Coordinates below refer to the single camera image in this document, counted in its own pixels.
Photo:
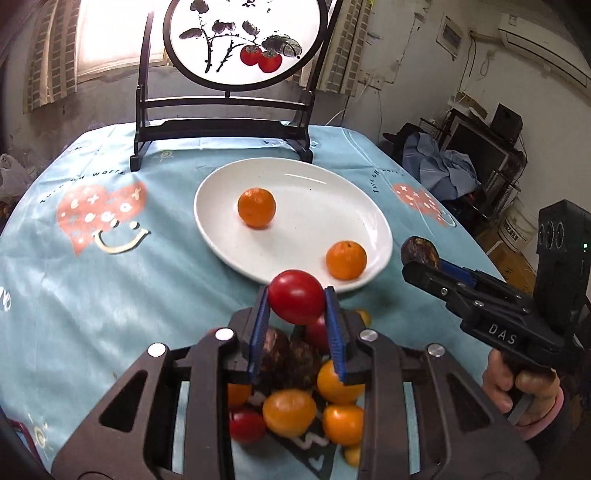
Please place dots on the small yellow tomato front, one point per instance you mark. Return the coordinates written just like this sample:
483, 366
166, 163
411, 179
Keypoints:
352, 455

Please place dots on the white oval plate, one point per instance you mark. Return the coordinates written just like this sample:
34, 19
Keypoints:
315, 208

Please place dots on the red cherry tomato front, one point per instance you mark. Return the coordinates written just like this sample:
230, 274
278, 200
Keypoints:
297, 297

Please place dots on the large orange tomato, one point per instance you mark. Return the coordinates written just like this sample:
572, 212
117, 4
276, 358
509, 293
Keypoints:
333, 390

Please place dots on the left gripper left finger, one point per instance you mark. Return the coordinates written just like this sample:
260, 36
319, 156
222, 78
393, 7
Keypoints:
167, 416

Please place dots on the black metal shelf rack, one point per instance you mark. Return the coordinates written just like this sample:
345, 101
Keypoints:
498, 164

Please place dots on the right checkered curtain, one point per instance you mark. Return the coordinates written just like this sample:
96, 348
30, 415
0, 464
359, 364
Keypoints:
342, 63

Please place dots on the small yellow tomato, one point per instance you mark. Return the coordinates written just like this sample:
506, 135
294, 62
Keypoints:
352, 455
365, 316

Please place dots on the small yellow tomato back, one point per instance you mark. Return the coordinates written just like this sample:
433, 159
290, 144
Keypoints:
365, 316

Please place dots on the large orange mandarin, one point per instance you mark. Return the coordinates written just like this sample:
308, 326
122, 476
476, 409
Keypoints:
256, 207
346, 260

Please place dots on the large dark red tomato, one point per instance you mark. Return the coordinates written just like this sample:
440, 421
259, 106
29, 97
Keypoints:
316, 335

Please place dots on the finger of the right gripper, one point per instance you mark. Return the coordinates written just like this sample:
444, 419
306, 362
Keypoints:
478, 280
443, 288

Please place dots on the blue clothes pile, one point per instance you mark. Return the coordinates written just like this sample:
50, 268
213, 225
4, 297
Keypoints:
448, 175

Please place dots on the red cherry tomato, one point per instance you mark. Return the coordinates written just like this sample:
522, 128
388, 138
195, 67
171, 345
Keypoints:
297, 297
246, 426

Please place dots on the person's right hand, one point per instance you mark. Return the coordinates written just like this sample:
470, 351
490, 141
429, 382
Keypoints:
548, 397

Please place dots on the small orange tomato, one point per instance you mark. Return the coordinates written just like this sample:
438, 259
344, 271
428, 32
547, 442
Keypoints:
238, 394

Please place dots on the checkered curtain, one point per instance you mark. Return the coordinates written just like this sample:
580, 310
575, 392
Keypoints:
342, 63
51, 73

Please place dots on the white plastic bag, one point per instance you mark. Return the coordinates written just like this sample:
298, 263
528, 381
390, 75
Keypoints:
15, 179

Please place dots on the white bucket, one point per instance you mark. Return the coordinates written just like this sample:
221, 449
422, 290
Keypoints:
519, 226

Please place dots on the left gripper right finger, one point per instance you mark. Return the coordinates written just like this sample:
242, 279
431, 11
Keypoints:
425, 416

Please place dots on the left checkered curtain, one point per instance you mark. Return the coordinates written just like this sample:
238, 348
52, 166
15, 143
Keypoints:
51, 73

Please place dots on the dark passion fruit back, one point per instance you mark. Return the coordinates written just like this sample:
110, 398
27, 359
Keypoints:
273, 369

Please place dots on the white air conditioner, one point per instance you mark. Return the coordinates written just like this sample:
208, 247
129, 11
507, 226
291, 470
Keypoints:
544, 47

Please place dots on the orange tomato front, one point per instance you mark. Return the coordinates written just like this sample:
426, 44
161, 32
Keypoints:
343, 424

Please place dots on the dark passion fruit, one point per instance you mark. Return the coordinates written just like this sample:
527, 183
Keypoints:
421, 250
303, 365
273, 369

